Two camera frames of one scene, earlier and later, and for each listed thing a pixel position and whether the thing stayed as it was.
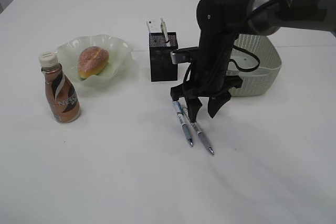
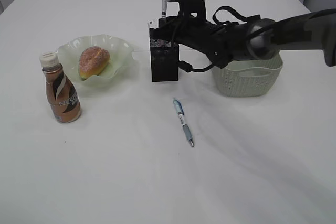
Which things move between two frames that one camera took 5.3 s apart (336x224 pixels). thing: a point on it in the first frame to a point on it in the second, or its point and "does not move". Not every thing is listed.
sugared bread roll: [92, 60] does not move
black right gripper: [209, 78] to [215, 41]
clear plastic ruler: [154, 25] does not move
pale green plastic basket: [256, 60] does not move
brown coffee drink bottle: [62, 95] does not move
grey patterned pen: [199, 134] to [164, 2]
